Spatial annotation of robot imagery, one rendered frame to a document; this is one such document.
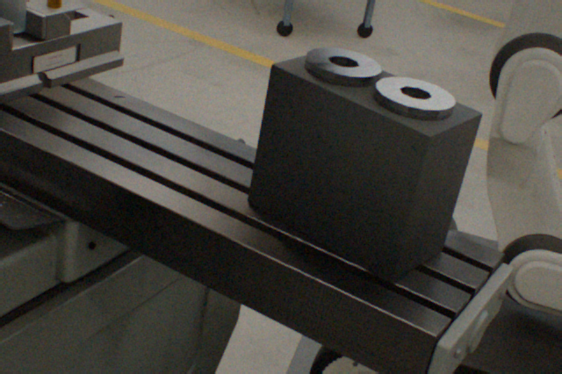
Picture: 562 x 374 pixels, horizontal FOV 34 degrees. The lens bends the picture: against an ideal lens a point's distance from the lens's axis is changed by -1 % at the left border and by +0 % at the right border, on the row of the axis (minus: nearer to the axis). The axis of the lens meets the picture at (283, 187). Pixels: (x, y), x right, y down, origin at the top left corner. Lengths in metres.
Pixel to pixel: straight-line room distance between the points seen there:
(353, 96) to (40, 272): 0.49
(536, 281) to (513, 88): 0.34
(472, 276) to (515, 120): 0.44
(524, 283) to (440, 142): 0.66
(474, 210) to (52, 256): 2.27
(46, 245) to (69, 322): 0.15
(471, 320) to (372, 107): 0.26
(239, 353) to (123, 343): 0.89
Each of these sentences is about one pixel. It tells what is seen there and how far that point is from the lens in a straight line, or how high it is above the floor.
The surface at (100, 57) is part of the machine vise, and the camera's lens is 1.49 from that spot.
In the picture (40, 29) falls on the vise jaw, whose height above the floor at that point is 1.00.
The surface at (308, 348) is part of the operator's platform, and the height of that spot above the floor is 0.40.
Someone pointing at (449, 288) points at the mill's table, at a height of 0.91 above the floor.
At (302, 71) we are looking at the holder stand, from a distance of 1.07.
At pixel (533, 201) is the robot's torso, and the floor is 0.80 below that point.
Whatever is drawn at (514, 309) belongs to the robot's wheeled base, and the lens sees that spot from 1.75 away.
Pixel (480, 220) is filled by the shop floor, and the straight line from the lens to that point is 3.29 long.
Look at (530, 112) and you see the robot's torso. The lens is 1.49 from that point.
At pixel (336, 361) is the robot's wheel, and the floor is 0.55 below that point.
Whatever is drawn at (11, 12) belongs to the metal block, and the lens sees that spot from 1.37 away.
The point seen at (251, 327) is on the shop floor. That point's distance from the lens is 2.48.
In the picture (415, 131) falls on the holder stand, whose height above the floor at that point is 1.10.
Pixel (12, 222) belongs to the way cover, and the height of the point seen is 0.86.
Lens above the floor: 1.47
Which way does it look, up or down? 27 degrees down
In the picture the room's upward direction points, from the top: 11 degrees clockwise
